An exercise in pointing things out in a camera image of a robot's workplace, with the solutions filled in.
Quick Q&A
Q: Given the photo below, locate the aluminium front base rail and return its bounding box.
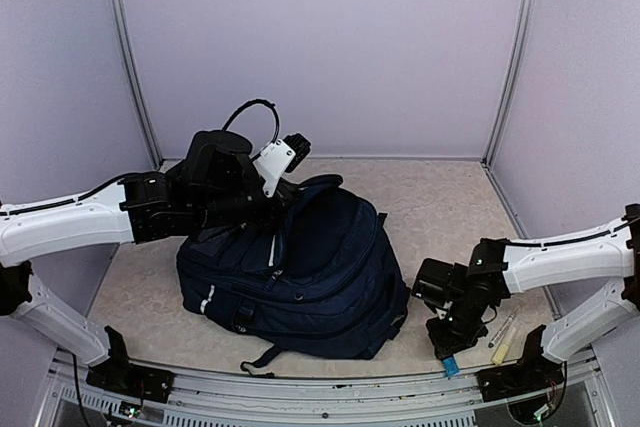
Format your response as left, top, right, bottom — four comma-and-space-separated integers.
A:
30, 349, 619, 426

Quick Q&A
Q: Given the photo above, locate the aluminium frame post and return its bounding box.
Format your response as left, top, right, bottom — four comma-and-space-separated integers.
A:
109, 0, 164, 170
482, 0, 535, 170

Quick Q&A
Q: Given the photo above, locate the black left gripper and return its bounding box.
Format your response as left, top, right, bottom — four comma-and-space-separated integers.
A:
191, 173, 303, 236

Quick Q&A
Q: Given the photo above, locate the right aluminium frame post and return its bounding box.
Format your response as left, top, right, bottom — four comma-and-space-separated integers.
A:
482, 0, 535, 170

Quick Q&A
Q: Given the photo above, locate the left aluminium frame post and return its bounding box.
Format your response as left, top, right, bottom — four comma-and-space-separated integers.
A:
109, 0, 164, 170

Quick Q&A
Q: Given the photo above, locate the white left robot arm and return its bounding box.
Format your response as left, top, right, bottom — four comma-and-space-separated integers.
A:
1, 129, 311, 403

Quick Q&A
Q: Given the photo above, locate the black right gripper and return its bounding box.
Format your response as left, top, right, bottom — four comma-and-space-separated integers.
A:
426, 293, 489, 358

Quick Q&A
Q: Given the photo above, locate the navy blue student backpack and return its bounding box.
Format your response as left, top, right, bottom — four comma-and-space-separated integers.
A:
176, 174, 410, 377

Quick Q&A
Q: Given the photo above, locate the white green-tip pen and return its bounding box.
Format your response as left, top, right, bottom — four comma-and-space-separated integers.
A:
488, 310, 518, 348

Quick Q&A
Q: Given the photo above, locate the black blue highlighter marker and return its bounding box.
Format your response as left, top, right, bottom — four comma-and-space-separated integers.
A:
441, 355, 460, 378

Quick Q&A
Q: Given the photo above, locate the yellow highlighter marker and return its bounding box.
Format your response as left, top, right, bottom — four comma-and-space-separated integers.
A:
491, 325, 517, 366

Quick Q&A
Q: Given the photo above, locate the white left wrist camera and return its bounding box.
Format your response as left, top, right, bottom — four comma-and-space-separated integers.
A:
252, 133, 311, 198

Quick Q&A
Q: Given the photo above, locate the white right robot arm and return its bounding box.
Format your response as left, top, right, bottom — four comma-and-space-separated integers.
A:
411, 204, 639, 401

